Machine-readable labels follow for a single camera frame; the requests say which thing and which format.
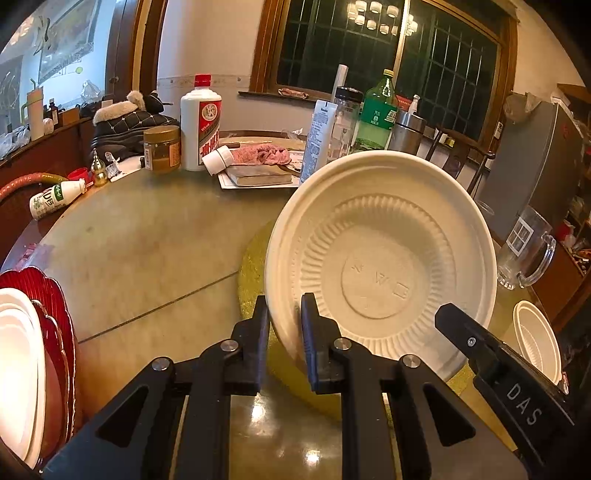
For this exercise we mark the small white cup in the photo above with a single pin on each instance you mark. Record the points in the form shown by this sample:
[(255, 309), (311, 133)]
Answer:
[(217, 160)]

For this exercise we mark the worn book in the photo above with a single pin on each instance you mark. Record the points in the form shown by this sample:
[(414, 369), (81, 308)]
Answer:
[(258, 175)]

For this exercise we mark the ribbed white disposable bowl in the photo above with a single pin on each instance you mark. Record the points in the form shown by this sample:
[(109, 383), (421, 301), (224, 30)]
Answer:
[(538, 337)]

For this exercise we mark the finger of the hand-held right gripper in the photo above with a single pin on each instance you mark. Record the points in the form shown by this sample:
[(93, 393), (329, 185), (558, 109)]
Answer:
[(503, 369)]

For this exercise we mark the black quilted fur-trimmed coat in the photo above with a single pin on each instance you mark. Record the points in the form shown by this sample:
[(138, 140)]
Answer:
[(129, 124)]

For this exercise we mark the grey refrigerator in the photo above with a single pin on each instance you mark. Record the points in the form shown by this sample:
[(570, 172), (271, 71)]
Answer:
[(535, 161)]

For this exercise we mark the clear bottle black cap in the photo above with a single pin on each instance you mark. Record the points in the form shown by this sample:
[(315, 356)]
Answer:
[(346, 120)]

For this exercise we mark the cluttered wooden shelf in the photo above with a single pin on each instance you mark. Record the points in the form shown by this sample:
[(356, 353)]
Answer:
[(577, 230)]

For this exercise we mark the white liquor bottle red cap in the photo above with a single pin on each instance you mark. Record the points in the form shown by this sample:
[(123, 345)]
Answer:
[(198, 129)]

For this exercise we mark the red wedding plate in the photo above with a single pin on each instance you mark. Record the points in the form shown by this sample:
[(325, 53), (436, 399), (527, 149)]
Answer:
[(27, 277)]

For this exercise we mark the wooden sideboard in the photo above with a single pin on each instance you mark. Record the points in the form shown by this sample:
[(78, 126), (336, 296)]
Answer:
[(46, 152)]

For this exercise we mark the large white disposable plate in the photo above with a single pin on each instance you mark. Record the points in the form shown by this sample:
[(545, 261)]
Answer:
[(392, 258)]

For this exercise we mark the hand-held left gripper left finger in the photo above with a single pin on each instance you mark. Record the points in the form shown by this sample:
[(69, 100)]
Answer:
[(258, 355)]

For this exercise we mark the clear glass mug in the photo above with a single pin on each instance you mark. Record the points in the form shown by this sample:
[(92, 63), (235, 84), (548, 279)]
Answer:
[(521, 244)]

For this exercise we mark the white lotion tube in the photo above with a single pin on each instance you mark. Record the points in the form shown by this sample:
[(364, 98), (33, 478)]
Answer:
[(316, 138)]

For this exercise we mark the steel thermos flask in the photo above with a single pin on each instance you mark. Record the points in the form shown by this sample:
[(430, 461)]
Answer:
[(406, 134)]

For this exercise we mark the white paper roll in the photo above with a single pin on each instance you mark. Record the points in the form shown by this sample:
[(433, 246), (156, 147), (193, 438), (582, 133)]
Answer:
[(340, 81)]

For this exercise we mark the gold gourd ornament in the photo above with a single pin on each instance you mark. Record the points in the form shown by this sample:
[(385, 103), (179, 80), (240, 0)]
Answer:
[(99, 170)]

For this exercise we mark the white paper plate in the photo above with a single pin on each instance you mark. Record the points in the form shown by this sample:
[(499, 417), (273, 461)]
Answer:
[(14, 378)]

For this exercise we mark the wooden chair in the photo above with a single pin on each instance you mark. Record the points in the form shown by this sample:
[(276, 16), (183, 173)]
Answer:
[(457, 157)]

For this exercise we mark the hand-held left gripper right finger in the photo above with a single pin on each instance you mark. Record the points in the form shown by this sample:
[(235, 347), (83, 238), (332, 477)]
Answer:
[(309, 344)]

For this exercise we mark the dark barred window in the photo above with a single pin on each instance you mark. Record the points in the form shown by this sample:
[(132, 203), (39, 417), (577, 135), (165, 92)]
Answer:
[(438, 69)]

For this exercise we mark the green soda bottle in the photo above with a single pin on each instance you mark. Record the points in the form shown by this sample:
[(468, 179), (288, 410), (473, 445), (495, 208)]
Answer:
[(378, 115)]

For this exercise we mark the white milk bottle green label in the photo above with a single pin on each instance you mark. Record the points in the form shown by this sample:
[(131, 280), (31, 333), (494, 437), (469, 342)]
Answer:
[(53, 198)]

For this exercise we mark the small white spray bottle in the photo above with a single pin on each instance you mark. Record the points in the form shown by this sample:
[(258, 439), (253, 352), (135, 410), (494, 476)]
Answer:
[(415, 104)]

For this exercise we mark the white paper cards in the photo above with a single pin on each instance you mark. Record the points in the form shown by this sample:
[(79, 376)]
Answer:
[(122, 166)]

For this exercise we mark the brown jar gold lid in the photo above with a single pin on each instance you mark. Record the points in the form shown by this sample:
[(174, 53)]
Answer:
[(161, 152)]

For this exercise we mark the red scalloped plate with label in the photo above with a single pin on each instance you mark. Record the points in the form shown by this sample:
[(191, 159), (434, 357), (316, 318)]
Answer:
[(53, 369)]

